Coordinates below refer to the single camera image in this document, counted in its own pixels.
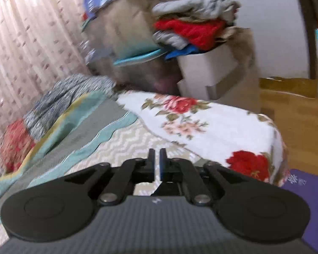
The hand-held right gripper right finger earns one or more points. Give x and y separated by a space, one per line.
163 164

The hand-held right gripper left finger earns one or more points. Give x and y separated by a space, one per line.
151 162

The teal and beige patterned bedspread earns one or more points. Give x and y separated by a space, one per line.
108 143

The white blanket with red flowers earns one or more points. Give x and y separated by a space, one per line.
222 129

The white laundry bin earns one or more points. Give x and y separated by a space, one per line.
201 66

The clear storage box teal lid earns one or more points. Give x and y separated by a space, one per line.
137 56

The patchwork floral quilt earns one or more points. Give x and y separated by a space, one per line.
63 90

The pile of mixed clothes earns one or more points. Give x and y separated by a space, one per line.
196 31

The purple floor mat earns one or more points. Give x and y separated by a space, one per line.
311 198

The beige leaf-print curtain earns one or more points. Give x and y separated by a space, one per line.
29 31

